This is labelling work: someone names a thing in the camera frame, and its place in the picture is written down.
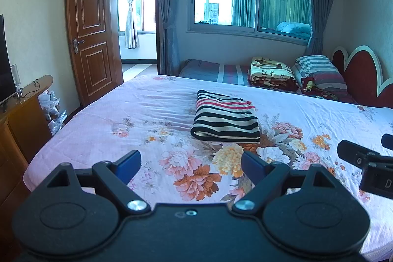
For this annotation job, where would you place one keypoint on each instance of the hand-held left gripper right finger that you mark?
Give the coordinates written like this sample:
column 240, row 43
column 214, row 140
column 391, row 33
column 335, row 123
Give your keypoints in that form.
column 254, row 168

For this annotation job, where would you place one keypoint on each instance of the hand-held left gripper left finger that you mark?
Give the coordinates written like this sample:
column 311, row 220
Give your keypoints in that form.
column 129, row 166

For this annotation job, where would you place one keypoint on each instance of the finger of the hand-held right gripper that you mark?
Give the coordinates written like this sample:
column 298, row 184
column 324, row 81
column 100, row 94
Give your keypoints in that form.
column 356, row 154
column 387, row 141

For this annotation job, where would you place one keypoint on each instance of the striped knit sweater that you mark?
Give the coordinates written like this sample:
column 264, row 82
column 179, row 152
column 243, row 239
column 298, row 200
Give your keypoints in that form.
column 224, row 117

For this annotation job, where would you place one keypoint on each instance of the bed with floral sheet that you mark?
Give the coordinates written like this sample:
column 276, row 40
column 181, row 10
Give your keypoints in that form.
column 138, row 102

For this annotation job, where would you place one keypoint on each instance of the red printed cloth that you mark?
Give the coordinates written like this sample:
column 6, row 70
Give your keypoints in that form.
column 328, row 93

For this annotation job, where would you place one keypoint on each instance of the red and white headboard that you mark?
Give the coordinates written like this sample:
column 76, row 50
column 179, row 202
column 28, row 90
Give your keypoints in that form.
column 365, row 77

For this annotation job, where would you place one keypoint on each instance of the striped pillow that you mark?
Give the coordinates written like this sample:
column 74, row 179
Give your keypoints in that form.
column 319, row 70

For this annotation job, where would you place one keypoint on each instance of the folded printed blanket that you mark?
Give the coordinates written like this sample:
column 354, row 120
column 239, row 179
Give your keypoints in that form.
column 271, row 73

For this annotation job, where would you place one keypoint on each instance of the white plastic bags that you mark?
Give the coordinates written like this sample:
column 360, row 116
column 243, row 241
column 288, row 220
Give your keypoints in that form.
column 50, row 108

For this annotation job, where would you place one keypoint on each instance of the striped mattress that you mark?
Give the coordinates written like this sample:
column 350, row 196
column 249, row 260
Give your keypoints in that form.
column 208, row 70

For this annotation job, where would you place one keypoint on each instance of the wooden cabinet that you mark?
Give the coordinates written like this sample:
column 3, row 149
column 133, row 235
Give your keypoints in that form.
column 21, row 133

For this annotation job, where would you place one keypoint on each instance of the brown wooden door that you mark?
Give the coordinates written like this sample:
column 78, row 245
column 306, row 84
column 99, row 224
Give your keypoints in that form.
column 92, row 35

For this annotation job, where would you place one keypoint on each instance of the blue quilt behind glass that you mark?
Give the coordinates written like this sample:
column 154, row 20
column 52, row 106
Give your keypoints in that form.
column 294, row 30

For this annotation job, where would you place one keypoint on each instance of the clear glass jar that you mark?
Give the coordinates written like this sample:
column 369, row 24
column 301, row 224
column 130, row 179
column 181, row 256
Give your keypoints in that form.
column 15, row 76

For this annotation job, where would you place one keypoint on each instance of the white sheer curtain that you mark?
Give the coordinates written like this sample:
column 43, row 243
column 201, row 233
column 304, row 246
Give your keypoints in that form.
column 131, row 10

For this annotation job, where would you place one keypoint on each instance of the black television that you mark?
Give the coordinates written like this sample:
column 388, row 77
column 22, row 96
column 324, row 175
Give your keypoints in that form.
column 5, row 65

